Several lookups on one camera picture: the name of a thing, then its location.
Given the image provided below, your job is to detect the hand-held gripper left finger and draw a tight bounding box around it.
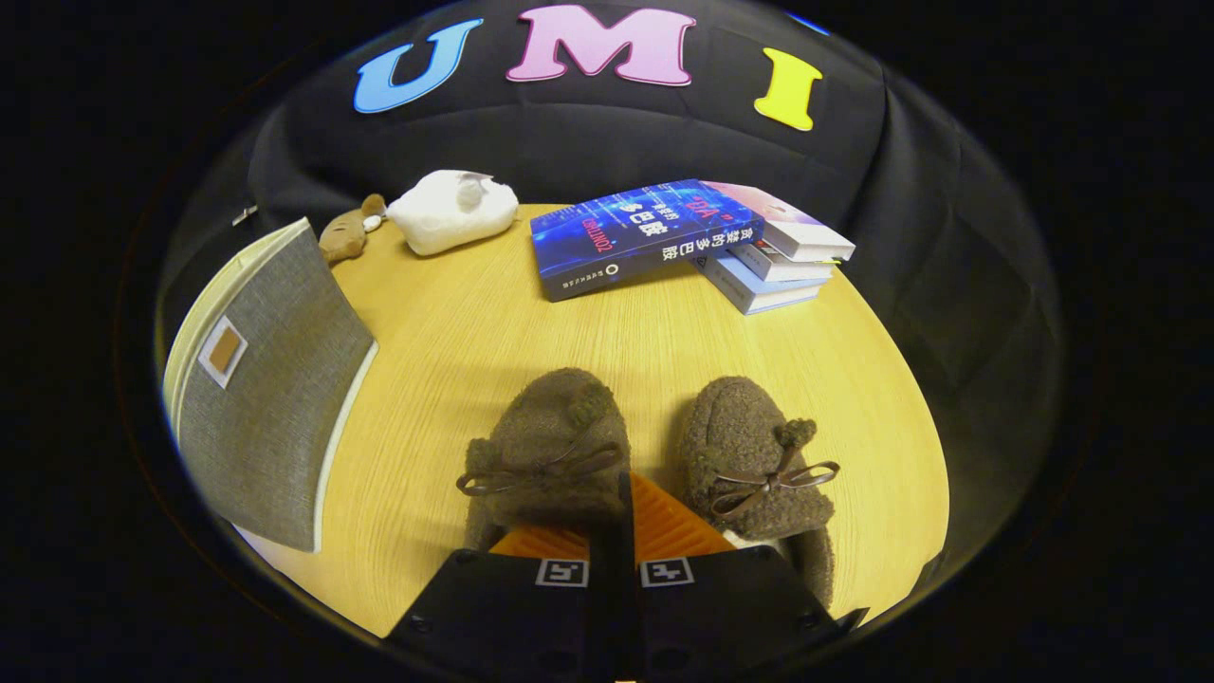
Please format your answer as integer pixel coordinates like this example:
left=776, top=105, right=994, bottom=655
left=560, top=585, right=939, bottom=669
left=384, top=526, right=617, bottom=683

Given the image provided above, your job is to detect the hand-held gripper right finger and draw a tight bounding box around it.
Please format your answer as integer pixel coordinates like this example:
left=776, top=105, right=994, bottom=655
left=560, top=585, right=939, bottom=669
left=616, top=471, right=869, bottom=683

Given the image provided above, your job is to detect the brown fuzzy shoe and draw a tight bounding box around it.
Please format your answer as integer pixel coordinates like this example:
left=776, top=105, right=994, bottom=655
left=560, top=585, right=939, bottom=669
left=677, top=376, right=842, bottom=610
left=456, top=367, right=633, bottom=556

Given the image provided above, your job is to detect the grey fabric storage box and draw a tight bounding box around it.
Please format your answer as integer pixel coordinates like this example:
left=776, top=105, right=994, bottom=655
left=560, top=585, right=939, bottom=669
left=163, top=217, right=378, bottom=554

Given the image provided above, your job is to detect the white book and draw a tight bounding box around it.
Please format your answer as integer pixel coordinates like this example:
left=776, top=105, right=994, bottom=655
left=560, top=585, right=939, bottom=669
left=730, top=237, right=837, bottom=284

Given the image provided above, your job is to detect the dark blue book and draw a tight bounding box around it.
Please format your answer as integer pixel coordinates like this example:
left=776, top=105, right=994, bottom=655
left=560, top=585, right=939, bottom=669
left=530, top=179, right=740, bottom=303

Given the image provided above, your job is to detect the pink cover book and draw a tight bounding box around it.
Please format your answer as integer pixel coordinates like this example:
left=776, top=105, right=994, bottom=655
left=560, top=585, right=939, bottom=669
left=702, top=180, right=856, bottom=264

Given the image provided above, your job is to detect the white plush toy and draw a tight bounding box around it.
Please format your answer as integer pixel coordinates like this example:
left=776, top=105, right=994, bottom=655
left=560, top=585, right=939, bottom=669
left=386, top=170, right=521, bottom=257

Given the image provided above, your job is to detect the brown plush toy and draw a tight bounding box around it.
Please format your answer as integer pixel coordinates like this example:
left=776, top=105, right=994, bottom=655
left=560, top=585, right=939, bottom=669
left=318, top=194, right=388, bottom=268

